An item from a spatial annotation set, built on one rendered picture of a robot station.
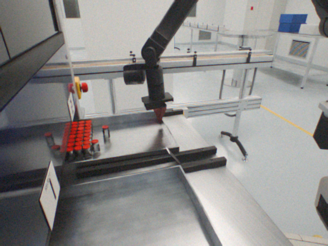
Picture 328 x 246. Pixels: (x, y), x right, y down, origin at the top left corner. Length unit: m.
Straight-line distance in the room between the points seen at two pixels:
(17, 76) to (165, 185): 0.39
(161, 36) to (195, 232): 0.51
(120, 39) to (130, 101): 0.63
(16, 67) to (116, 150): 0.43
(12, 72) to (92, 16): 1.84
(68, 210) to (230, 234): 0.34
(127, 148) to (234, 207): 0.35
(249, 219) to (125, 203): 0.27
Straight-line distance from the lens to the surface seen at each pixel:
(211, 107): 1.92
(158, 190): 0.54
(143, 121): 0.83
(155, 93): 0.71
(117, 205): 0.52
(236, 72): 4.33
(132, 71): 0.71
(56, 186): 0.41
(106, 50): 2.14
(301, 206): 1.94
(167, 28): 0.67
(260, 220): 0.53
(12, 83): 0.29
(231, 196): 0.55
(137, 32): 2.15
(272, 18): 7.21
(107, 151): 0.68
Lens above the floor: 1.26
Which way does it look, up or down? 28 degrees down
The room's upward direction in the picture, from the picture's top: straight up
